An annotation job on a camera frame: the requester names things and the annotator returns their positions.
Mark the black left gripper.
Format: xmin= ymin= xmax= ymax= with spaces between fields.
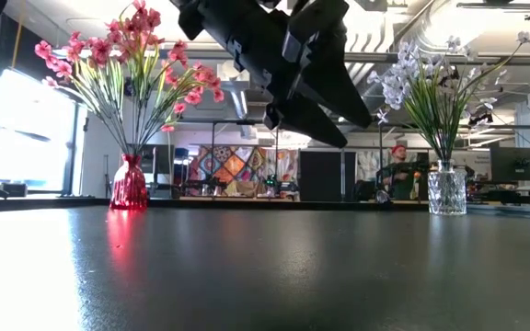
xmin=170 ymin=0 xmax=374 ymax=150

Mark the pink artificial flower spray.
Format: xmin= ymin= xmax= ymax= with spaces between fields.
xmin=106 ymin=0 xmax=165 ymax=157
xmin=126 ymin=39 xmax=190 ymax=157
xmin=34 ymin=30 xmax=131 ymax=157
xmin=131 ymin=62 xmax=225 ymax=157

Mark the clear cut-glass vase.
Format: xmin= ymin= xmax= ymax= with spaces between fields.
xmin=427 ymin=159 xmax=468 ymax=216

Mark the red glass vase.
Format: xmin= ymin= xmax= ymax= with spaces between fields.
xmin=109 ymin=154 xmax=150 ymax=211

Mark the black cabinet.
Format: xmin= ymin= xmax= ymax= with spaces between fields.
xmin=299 ymin=150 xmax=357 ymax=201

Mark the white ventilation unit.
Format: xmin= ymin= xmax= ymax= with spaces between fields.
xmin=216 ymin=59 xmax=251 ymax=91

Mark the colourful patterned curtain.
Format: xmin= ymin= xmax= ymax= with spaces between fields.
xmin=189 ymin=145 xmax=301 ymax=197

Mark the person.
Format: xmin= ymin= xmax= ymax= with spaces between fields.
xmin=374 ymin=143 xmax=432 ymax=202

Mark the grey monitor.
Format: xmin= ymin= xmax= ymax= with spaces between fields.
xmin=138 ymin=143 xmax=175 ymax=175

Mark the black monitor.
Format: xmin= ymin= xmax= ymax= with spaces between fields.
xmin=490 ymin=146 xmax=530 ymax=184

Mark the large bright window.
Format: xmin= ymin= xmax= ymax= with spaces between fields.
xmin=0 ymin=68 xmax=78 ymax=194

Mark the silver ventilation duct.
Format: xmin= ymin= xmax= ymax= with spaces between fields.
xmin=338 ymin=17 xmax=436 ymax=148

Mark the black metal rack frame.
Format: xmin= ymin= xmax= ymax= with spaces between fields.
xmin=172 ymin=118 xmax=386 ymax=203

